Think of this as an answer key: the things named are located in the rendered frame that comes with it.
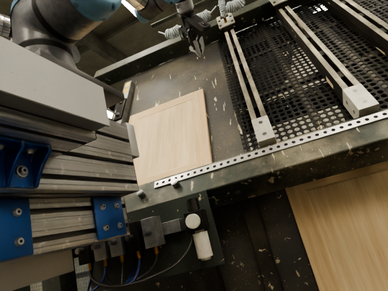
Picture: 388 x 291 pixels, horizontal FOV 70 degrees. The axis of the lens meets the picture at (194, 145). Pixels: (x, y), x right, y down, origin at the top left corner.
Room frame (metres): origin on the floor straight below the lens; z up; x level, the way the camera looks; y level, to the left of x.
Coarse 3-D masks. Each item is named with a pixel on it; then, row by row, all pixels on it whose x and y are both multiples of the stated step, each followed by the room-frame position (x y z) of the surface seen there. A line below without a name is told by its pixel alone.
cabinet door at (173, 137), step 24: (192, 96) 1.32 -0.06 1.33; (144, 120) 1.37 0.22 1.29; (168, 120) 1.29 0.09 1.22; (192, 120) 1.23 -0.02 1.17; (144, 144) 1.26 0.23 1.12; (168, 144) 1.20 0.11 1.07; (192, 144) 1.14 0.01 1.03; (144, 168) 1.17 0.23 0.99; (168, 168) 1.12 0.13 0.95; (192, 168) 1.07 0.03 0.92
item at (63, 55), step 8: (32, 40) 0.47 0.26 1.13; (40, 40) 0.47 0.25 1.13; (48, 40) 0.48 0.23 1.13; (32, 48) 0.46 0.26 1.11; (40, 48) 0.47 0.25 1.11; (48, 48) 0.48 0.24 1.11; (56, 48) 0.49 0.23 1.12; (64, 48) 0.50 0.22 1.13; (56, 56) 0.48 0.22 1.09; (64, 56) 0.50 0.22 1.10; (72, 56) 0.53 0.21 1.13; (72, 64) 0.51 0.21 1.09
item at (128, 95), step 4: (132, 84) 1.63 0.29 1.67; (124, 88) 1.60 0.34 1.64; (128, 88) 1.58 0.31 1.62; (132, 88) 1.62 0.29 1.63; (128, 92) 1.55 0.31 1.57; (132, 92) 1.61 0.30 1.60; (124, 96) 1.54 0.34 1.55; (128, 96) 1.54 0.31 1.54; (128, 100) 1.53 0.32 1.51; (128, 104) 1.52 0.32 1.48; (128, 108) 1.51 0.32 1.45; (124, 112) 1.45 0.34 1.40; (124, 116) 1.44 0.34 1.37; (120, 120) 1.41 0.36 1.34; (124, 120) 1.44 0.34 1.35
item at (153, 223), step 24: (144, 216) 1.01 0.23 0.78; (168, 216) 0.98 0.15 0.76; (192, 216) 0.87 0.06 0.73; (120, 240) 0.92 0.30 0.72; (144, 240) 0.90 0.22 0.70; (168, 240) 0.99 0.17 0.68; (192, 240) 0.92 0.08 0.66; (216, 240) 0.95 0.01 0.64; (96, 264) 1.06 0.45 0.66; (120, 264) 1.04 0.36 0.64; (144, 264) 1.01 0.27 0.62; (168, 264) 0.99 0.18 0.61; (192, 264) 0.97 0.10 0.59; (216, 264) 0.95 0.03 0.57; (96, 288) 0.94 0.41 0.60
